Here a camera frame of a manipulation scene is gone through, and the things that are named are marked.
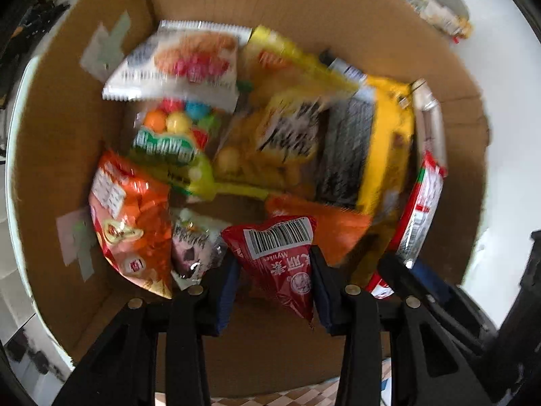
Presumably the silver packet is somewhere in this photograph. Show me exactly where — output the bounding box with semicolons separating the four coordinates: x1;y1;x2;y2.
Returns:
412;78;446;167

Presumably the colourful candy balls packet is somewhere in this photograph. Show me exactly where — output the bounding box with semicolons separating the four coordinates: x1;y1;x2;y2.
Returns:
129;97;222;201

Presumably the yellow packet black print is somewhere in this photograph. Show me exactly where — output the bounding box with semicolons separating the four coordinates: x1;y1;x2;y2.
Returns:
315;75;417;217

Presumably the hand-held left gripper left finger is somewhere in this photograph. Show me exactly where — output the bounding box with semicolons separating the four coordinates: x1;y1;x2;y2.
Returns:
51;254;241;406

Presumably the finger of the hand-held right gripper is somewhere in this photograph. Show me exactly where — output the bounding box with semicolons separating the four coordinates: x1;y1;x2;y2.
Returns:
377;255;451;305

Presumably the long red white packet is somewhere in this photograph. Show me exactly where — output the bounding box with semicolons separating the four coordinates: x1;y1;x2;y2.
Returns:
367;151;449;301

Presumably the orange panda snack packet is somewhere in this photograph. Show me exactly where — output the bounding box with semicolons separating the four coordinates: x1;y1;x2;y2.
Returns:
212;92;329;199

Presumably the yellow white snack packet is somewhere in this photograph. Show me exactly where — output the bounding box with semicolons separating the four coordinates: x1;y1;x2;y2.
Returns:
409;0;474;44

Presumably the small red snack packet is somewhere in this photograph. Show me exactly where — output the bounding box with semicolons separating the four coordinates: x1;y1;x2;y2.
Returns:
220;215;319;326

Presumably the orange chips packet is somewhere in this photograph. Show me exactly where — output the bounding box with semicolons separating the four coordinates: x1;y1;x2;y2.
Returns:
88;150;175;299

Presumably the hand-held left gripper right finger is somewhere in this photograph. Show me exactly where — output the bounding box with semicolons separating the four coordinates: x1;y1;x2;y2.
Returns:
310;247;491;406

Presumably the cardboard box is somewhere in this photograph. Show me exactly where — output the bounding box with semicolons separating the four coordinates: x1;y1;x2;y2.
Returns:
8;0;491;385

